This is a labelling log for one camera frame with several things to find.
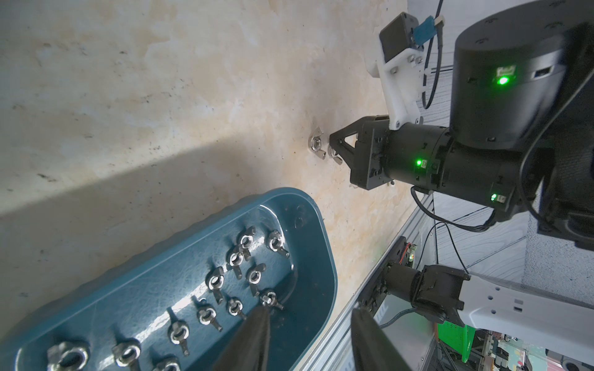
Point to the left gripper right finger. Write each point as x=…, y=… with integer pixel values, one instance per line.
x=372, y=349

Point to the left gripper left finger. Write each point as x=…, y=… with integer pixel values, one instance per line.
x=249, y=348

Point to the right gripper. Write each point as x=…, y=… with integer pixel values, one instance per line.
x=376, y=155

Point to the teal plastic storage box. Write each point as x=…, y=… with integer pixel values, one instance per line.
x=157, y=305

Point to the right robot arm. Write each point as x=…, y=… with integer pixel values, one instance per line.
x=520, y=137

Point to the silver wing nut in box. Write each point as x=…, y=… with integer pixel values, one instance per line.
x=270, y=299
x=245, y=242
x=275, y=243
x=214, y=282
x=235, y=258
x=235, y=308
x=253, y=276

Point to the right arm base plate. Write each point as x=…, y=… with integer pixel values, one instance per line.
x=387, y=273

